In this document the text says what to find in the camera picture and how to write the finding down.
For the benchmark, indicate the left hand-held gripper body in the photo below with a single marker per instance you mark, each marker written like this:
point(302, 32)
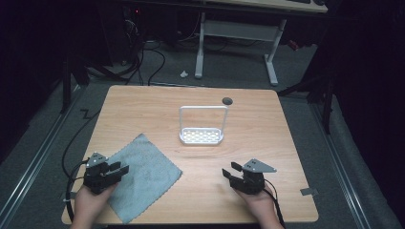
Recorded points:
point(95, 176)

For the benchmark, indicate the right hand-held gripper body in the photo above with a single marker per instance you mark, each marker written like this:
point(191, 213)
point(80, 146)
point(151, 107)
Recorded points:
point(253, 178)

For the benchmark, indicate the grey cloth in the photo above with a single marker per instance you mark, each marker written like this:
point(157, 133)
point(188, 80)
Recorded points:
point(144, 178)

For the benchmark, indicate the white towel rack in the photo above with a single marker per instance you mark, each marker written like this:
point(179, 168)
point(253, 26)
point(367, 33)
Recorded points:
point(201, 129)

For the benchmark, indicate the person's left hand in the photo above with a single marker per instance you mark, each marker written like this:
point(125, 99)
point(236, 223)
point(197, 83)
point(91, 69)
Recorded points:
point(90, 200)

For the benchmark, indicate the person's right hand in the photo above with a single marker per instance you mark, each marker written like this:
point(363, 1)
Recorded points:
point(259, 203)

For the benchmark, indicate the grey tape piece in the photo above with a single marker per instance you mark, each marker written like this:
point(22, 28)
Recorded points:
point(309, 191)

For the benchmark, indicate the grey round table grommet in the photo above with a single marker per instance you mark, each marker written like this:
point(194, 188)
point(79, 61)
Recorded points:
point(227, 101)

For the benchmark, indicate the black metal stand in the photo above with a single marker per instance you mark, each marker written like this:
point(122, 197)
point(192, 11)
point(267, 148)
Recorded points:
point(318, 92)
point(68, 76)

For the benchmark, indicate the crumpled white paper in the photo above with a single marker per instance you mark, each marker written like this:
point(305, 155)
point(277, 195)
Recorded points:
point(184, 74)

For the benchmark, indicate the white-legged desk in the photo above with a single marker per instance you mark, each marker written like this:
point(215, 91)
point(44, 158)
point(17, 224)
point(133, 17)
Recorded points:
point(242, 31)

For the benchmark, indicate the metal floor rail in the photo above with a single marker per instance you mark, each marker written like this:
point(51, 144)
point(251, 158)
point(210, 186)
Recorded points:
point(33, 159)
point(337, 165)

